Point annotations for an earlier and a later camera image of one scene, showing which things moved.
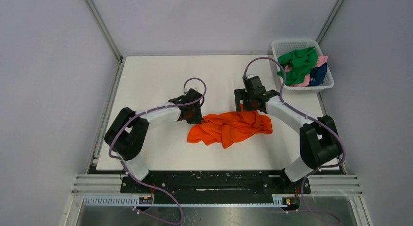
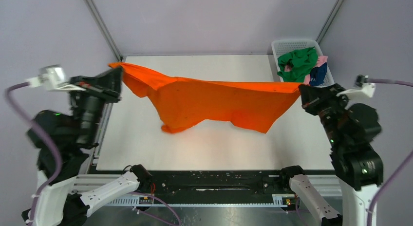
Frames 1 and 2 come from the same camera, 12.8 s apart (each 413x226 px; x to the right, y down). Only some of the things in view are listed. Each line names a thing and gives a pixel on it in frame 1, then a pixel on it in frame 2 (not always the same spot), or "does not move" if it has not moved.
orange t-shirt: [228, 128] -> [180, 101]
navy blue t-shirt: [317, 74] does not move
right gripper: [240, 94] -> [312, 96]
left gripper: [197, 119] -> [108, 84]
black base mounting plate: [216, 182] does not move
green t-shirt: [303, 61] does not move
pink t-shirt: [321, 60] does not move
